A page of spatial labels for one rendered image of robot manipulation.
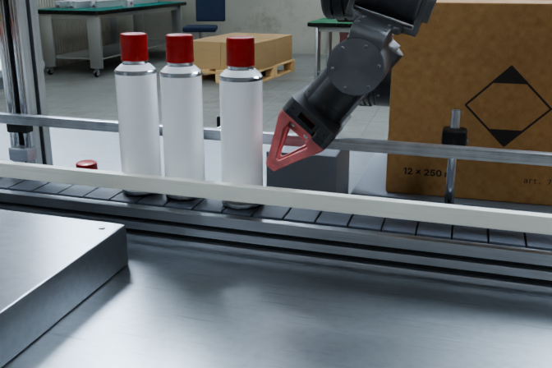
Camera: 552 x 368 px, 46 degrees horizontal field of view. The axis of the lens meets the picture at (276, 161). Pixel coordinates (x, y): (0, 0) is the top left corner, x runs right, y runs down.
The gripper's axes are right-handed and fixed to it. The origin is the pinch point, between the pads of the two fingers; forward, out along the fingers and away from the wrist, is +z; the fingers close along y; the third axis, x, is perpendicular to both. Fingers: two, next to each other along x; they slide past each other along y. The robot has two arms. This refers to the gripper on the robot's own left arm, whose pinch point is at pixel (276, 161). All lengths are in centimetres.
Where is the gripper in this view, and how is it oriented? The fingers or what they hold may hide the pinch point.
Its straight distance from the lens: 78.8
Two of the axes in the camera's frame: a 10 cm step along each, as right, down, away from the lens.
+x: 7.4, 6.7, -0.3
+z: -6.1, 6.9, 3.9
